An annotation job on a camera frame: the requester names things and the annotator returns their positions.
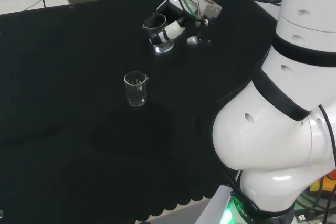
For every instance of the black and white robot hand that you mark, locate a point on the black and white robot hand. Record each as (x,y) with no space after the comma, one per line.
(173,28)

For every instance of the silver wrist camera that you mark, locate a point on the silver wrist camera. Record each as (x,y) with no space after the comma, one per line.
(193,40)

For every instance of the black bench cloth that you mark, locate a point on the black bench cloth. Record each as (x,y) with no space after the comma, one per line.
(65,103)

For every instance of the clear glass beaker with water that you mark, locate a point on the clear glass beaker with water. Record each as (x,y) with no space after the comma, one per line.
(164,48)

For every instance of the yellow stop button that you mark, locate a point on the yellow stop button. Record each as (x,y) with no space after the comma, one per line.
(328,184)

